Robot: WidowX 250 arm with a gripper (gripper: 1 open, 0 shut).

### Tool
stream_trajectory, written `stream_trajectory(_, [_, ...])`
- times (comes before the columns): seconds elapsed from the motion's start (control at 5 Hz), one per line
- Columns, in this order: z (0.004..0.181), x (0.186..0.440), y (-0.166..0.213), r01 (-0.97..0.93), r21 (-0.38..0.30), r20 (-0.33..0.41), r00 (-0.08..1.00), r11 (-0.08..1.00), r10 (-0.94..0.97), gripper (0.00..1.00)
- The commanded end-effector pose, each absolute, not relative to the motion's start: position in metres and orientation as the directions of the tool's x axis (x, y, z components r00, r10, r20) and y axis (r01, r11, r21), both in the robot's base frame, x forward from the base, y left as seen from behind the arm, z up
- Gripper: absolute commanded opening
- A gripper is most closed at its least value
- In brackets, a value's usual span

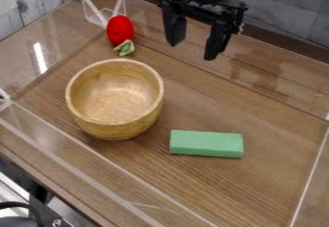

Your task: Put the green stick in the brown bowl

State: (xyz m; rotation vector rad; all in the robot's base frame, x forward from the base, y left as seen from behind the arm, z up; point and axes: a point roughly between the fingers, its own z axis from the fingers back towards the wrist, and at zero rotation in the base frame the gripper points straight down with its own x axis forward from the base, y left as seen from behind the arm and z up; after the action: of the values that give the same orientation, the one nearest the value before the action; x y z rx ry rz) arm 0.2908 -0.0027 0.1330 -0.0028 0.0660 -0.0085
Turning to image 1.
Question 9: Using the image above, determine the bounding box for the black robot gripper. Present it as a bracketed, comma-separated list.
[158, 0, 248, 61]

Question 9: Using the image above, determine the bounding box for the green rectangular block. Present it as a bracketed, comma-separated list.
[170, 130, 245, 159]

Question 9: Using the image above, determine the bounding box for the brown wooden bowl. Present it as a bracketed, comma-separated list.
[66, 59, 165, 140]

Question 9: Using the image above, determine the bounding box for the red felt strawberry toy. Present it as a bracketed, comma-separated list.
[107, 15, 135, 57]

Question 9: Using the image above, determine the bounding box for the clear acrylic triangular bracket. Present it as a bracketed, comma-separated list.
[82, 0, 126, 29]

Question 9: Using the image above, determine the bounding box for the clear acrylic tray enclosure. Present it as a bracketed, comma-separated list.
[0, 0, 329, 227]

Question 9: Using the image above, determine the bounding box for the black metal bracket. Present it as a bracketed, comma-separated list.
[28, 195, 75, 227]

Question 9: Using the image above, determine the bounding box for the black cable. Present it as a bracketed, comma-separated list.
[0, 200, 44, 227]

